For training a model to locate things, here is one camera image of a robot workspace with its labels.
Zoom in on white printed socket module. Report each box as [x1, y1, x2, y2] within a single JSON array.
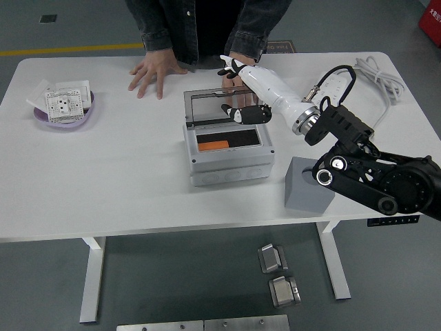
[[43, 88, 85, 124]]

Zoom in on purple bowl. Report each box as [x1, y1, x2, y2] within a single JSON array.
[[32, 90, 96, 130]]

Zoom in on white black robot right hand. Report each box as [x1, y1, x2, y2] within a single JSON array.
[[216, 54, 311, 126]]

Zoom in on dark floor sign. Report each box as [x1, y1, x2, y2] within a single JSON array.
[[263, 39, 297, 55]]

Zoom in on metal block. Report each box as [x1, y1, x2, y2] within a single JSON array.
[[257, 243, 289, 274], [268, 274, 302, 308]]

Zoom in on black table control panel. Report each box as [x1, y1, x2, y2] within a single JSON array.
[[367, 215, 420, 228]]

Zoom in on person's right hand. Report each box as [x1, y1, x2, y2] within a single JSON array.
[[127, 50, 189, 101]]

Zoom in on white power strip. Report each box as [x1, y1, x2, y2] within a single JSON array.
[[315, 71, 347, 104]]

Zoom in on white power cord with plug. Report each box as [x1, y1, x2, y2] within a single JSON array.
[[354, 56, 404, 128]]

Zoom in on person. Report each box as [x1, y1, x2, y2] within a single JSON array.
[[123, 0, 292, 66]]

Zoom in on white switch plate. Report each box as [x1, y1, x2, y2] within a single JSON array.
[[54, 79, 94, 110], [26, 79, 51, 111]]

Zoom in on person's left hand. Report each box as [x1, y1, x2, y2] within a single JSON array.
[[220, 51, 260, 108]]

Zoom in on yellow floor tape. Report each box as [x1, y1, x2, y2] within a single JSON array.
[[0, 43, 144, 57]]

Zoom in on grey junction box clear lid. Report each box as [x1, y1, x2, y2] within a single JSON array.
[[182, 86, 276, 187]]

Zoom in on orange cylinder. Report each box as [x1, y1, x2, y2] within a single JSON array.
[[197, 139, 230, 152]]

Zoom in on red box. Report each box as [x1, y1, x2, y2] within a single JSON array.
[[418, 0, 441, 39]]

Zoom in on white table leg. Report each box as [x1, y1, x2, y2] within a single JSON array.
[[316, 220, 351, 300], [79, 237, 107, 324]]

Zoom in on metal plate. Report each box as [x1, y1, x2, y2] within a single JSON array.
[[116, 320, 204, 331], [203, 314, 290, 331]]

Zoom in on grey holder block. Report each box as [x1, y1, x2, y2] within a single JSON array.
[[284, 157, 337, 215]]

